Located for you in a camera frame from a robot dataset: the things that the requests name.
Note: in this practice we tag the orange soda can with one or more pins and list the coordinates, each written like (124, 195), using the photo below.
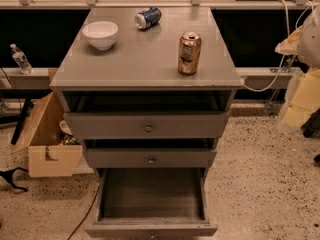
(189, 53)

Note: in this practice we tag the grey middle drawer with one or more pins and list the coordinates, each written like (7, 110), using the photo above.
(149, 158)

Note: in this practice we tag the grey open bottom drawer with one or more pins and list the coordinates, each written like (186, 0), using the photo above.
(151, 203)

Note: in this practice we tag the white bowl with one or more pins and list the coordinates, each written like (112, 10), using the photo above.
(102, 35)

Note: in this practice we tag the grey top drawer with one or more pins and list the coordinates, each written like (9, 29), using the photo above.
(146, 125)

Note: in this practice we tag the blue soda can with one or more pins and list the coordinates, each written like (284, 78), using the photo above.
(148, 18)

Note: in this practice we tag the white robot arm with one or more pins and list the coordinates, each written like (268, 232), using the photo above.
(309, 44)

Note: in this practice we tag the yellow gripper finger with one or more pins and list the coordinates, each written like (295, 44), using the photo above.
(289, 46)
(302, 100)

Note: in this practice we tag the clear water bottle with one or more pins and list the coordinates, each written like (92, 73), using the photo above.
(20, 58)

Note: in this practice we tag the grey drawer cabinet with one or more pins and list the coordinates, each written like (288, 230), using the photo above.
(140, 74)

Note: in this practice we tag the black pole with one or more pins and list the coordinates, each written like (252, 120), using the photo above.
(22, 117)

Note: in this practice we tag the items in wooden box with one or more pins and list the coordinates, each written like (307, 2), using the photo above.
(68, 138)

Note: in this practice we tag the black clamp tool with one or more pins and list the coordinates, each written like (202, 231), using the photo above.
(8, 176)

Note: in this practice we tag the wooden box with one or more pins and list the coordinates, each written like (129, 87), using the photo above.
(42, 137)

